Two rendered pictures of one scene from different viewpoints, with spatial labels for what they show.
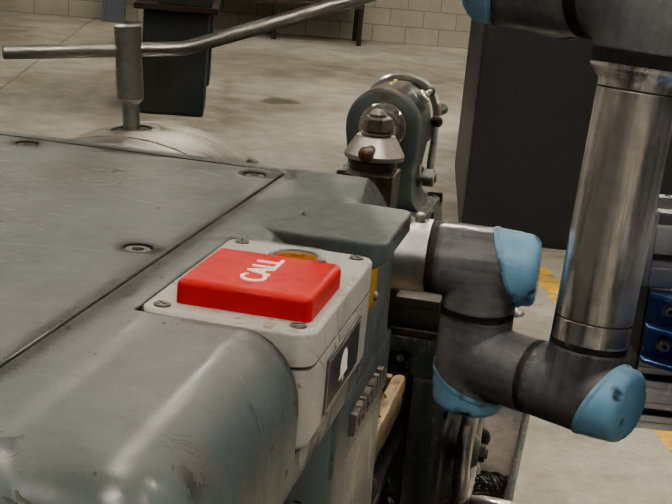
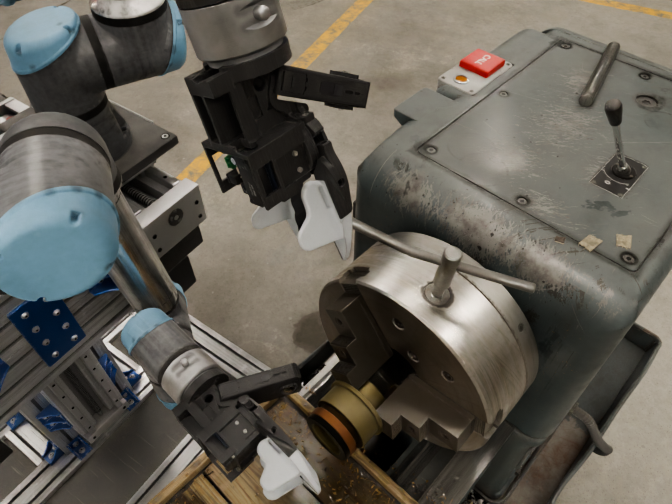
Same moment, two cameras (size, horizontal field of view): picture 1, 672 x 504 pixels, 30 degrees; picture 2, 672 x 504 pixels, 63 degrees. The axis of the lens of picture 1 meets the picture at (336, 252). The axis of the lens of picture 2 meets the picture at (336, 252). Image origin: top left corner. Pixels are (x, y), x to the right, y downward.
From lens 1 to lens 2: 1.51 m
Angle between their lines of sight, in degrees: 109
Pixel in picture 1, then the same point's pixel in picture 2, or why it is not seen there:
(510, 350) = not seen: hidden behind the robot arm
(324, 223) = (434, 102)
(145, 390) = (520, 41)
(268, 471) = not seen: hidden behind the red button
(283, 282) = (480, 54)
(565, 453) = not seen: outside the picture
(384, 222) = (412, 100)
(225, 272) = (492, 60)
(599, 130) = (130, 217)
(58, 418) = (537, 37)
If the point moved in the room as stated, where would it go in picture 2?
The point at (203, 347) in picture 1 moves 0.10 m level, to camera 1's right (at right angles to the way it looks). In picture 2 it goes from (504, 50) to (455, 36)
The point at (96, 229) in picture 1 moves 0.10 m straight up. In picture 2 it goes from (512, 106) to (528, 50)
